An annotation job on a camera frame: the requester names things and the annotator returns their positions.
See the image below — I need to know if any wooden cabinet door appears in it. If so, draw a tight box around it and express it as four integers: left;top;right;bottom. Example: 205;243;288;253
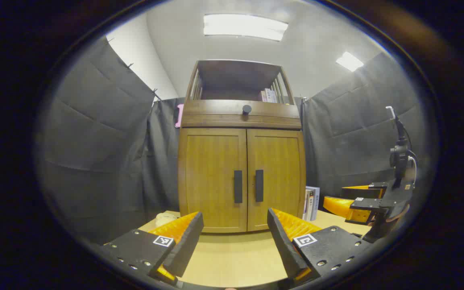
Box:
247;129;307;232
178;128;249;234

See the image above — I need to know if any wooden double-door shoe cabinet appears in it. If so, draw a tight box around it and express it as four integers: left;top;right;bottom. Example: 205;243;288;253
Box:
177;59;307;234

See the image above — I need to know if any dark band white book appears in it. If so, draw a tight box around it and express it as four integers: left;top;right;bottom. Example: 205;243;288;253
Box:
303;187;311;221

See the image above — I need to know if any black door handle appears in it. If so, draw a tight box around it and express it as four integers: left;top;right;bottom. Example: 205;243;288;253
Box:
234;170;243;204
255;170;264;202

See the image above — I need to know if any pale blue book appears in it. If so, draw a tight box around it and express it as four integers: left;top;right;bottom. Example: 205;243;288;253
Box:
309;186;320;222

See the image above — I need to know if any small ceiling light panel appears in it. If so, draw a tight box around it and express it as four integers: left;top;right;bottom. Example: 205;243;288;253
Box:
336;52;365;72

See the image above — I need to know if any cream round object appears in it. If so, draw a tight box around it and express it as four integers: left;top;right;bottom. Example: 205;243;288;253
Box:
155;212;178;227

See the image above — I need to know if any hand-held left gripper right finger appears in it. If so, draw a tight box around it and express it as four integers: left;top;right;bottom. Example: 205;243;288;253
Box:
267;208;371;287

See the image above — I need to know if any large ceiling light panel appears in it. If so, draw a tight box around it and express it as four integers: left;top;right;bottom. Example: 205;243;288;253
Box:
203;14;289;41

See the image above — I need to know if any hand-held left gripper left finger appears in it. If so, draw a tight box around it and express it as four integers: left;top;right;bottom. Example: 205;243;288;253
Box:
102;211;204;286

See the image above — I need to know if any ribbed wooden drawer front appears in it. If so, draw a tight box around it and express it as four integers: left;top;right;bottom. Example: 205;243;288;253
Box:
180;100;302;130

